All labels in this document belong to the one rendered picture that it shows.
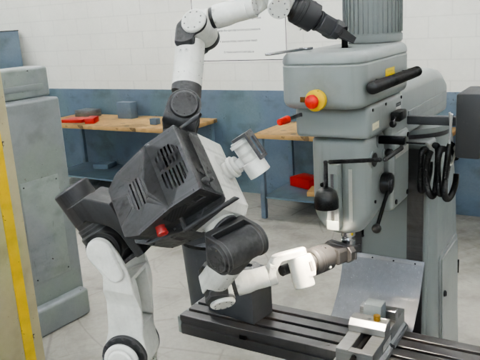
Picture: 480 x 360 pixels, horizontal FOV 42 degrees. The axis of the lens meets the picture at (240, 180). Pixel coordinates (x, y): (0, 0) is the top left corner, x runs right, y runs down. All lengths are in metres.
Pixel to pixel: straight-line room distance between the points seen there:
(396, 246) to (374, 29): 0.85
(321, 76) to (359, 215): 0.47
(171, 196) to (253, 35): 5.43
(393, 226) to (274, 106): 4.57
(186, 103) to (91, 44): 6.65
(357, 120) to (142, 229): 0.69
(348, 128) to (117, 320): 0.90
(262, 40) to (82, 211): 5.22
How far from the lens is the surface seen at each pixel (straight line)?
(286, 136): 5.95
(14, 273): 3.24
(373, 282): 2.49
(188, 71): 1.86
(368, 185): 1.95
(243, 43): 7.00
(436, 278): 2.52
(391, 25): 2.13
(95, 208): 1.83
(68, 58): 8.70
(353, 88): 1.74
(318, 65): 1.77
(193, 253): 3.94
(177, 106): 1.76
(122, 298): 1.90
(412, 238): 2.43
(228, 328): 2.34
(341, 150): 1.92
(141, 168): 1.67
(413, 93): 2.30
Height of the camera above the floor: 2.00
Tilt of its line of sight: 15 degrees down
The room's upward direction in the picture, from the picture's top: 3 degrees counter-clockwise
